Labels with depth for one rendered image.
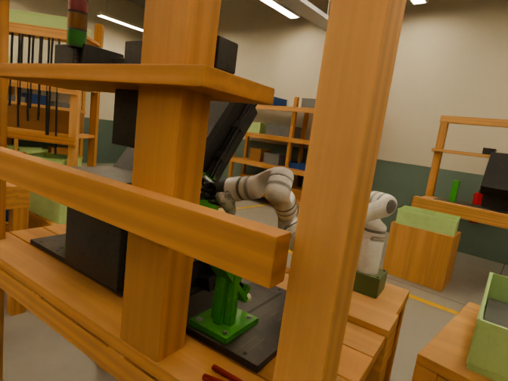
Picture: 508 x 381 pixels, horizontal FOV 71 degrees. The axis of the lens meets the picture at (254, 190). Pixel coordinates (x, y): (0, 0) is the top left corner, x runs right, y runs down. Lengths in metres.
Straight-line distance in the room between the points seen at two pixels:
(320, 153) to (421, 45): 6.36
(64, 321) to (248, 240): 0.77
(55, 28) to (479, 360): 3.77
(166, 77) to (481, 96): 6.02
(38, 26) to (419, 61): 5.44
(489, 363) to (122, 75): 1.30
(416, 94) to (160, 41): 6.09
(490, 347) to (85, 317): 1.18
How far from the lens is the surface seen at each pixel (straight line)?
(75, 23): 1.17
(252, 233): 0.59
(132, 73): 0.82
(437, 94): 6.64
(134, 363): 1.00
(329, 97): 0.58
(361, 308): 1.31
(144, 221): 0.78
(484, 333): 1.36
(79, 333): 1.18
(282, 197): 0.95
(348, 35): 0.59
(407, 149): 6.64
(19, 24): 4.05
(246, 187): 1.01
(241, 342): 0.99
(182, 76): 0.71
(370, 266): 1.53
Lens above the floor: 1.43
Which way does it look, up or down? 9 degrees down
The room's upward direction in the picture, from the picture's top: 7 degrees clockwise
